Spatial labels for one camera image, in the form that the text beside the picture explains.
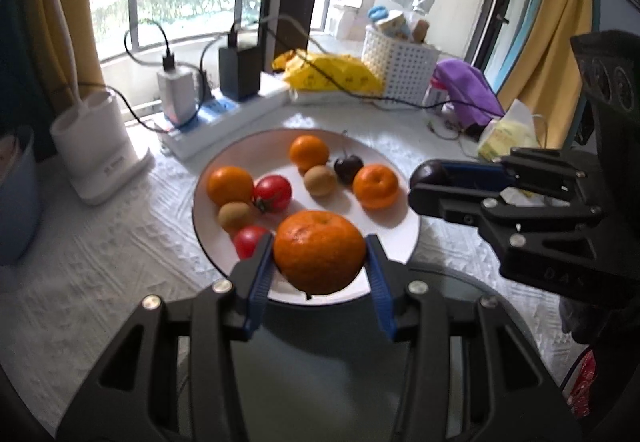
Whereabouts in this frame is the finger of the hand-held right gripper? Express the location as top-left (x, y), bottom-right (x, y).
top-left (407, 177), bottom-right (603, 247)
top-left (442, 148), bottom-right (589, 203)

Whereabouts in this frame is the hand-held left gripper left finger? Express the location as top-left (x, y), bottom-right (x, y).
top-left (57, 234), bottom-right (276, 442)

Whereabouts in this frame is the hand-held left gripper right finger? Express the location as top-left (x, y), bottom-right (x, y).
top-left (365, 234), bottom-right (583, 442)

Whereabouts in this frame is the red tomato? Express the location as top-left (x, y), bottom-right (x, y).
top-left (252, 175), bottom-right (292, 213)
top-left (234, 226), bottom-right (273, 260)

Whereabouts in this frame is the dark cherry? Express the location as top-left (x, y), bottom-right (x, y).
top-left (333, 131), bottom-right (364, 185)
top-left (410, 160), bottom-right (451, 195)

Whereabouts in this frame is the white plate with dark rim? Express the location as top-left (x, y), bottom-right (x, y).
top-left (191, 128), bottom-right (421, 307)

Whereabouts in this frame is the large textured orange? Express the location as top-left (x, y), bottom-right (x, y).
top-left (272, 210), bottom-right (367, 295)

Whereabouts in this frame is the small orange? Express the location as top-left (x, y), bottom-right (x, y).
top-left (352, 164), bottom-right (400, 210)

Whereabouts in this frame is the smooth oval orange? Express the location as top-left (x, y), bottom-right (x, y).
top-left (206, 165), bottom-right (254, 207)

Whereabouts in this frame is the round orange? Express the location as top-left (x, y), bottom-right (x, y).
top-left (289, 135), bottom-right (330, 171)

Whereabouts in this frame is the person's right hand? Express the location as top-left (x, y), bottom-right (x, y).
top-left (559, 298), bottom-right (614, 344)

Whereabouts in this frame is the yellow tissue pack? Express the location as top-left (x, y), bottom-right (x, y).
top-left (477, 99), bottom-right (541, 163)

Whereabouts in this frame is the small brown kiwi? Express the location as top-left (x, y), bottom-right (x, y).
top-left (304, 165), bottom-right (337, 197)
top-left (217, 202), bottom-right (254, 233)

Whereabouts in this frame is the purple cloth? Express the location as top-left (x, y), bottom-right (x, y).
top-left (432, 60), bottom-right (503, 127)

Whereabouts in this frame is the round grey table mat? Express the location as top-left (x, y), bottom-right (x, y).
top-left (227, 262), bottom-right (566, 442)

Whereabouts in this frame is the white perforated basket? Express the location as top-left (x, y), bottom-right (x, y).
top-left (361, 24), bottom-right (442, 105)

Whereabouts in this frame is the white embossed tablecloth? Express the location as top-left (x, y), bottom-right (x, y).
top-left (0, 96), bottom-right (596, 442)

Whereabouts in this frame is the white power strip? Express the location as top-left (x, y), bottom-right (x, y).
top-left (160, 84), bottom-right (293, 160)

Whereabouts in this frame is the paper cup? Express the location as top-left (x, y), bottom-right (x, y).
top-left (376, 10), bottom-right (413, 41)

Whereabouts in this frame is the yellow plastic bag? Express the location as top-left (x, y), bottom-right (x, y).
top-left (272, 50), bottom-right (383, 95)

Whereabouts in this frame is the red packaging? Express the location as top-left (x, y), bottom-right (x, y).
top-left (570, 349), bottom-right (598, 418)

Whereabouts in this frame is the white charger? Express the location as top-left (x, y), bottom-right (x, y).
top-left (157, 69), bottom-right (197, 123)

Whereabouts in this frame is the black charger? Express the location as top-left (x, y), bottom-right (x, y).
top-left (218, 44), bottom-right (262, 101)

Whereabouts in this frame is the blue plastic bowl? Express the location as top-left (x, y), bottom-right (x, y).
top-left (0, 124), bottom-right (42, 267)

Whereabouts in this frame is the black lamp cable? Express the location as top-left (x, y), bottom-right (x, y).
top-left (75, 82), bottom-right (173, 133)

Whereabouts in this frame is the black cable of white charger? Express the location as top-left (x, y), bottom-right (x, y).
top-left (124, 19), bottom-right (177, 71)

